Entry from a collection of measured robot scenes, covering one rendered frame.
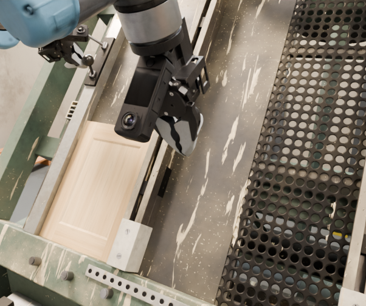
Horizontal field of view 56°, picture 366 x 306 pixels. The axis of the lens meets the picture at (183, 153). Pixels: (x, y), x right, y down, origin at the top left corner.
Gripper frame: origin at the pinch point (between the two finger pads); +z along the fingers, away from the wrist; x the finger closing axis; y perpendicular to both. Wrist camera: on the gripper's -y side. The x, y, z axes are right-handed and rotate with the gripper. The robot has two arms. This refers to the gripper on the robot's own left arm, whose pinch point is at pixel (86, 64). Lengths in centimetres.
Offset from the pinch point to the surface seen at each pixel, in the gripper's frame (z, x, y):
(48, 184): 7.9, 37.3, 16.4
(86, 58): -3.9, 1.4, -2.8
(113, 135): 9.8, 23.2, -5.8
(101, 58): 6.9, -7.1, -0.8
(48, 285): 7, 68, 10
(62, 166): 8.1, 31.6, 11.8
